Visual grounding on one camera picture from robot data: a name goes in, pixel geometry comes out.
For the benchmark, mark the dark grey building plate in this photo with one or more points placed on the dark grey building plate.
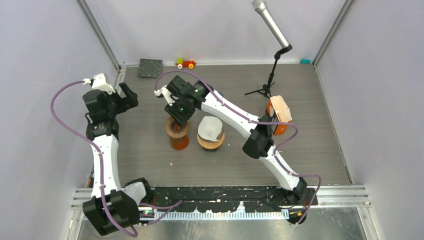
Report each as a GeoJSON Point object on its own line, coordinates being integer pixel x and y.
{"type": "Point", "coordinates": [149, 68]}

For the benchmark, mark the silver microphone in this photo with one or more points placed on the silver microphone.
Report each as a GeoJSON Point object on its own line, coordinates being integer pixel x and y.
{"type": "Point", "coordinates": [261, 7]}

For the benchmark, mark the white paper coffee filter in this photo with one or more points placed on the white paper coffee filter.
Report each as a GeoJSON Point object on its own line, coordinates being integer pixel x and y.
{"type": "Point", "coordinates": [209, 127]}

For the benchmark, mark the amber glass carafe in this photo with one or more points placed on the amber glass carafe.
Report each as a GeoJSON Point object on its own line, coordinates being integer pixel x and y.
{"type": "Point", "coordinates": [179, 143]}

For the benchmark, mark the clear smoky glass dripper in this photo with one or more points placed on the clear smoky glass dripper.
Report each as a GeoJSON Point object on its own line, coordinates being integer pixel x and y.
{"type": "Point", "coordinates": [221, 135]}

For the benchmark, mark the teal block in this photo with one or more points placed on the teal block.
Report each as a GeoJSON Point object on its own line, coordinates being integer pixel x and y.
{"type": "Point", "coordinates": [305, 61]}

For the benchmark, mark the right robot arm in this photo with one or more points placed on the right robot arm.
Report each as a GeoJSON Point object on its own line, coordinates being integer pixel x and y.
{"type": "Point", "coordinates": [259, 143]}

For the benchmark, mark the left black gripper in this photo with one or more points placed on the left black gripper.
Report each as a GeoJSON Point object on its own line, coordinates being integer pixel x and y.
{"type": "Point", "coordinates": [130, 99]}

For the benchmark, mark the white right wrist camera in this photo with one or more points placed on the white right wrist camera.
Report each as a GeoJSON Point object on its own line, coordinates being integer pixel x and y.
{"type": "Point", "coordinates": [163, 92]}

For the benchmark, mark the colourful toy train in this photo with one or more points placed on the colourful toy train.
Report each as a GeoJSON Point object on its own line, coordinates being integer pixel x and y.
{"type": "Point", "coordinates": [181, 63]}

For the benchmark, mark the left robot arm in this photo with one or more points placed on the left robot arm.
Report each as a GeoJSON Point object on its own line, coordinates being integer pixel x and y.
{"type": "Point", "coordinates": [112, 206]}

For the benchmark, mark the orange coffee filter box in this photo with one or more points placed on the orange coffee filter box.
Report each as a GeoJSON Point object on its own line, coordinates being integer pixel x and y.
{"type": "Point", "coordinates": [279, 111]}

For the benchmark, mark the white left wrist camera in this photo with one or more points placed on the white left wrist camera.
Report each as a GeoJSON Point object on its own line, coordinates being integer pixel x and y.
{"type": "Point", "coordinates": [99, 82]}

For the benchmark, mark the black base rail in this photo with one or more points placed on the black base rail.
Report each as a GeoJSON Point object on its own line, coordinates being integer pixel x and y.
{"type": "Point", "coordinates": [222, 203]}

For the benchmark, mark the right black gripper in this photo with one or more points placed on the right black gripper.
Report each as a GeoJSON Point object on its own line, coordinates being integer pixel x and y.
{"type": "Point", "coordinates": [181, 118]}

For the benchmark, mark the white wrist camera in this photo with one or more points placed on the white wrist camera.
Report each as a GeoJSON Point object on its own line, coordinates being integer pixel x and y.
{"type": "Point", "coordinates": [163, 92]}
{"type": "Point", "coordinates": [99, 82]}

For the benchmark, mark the black microphone tripod stand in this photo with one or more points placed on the black microphone tripod stand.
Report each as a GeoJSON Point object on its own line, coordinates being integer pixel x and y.
{"type": "Point", "coordinates": [266, 88]}

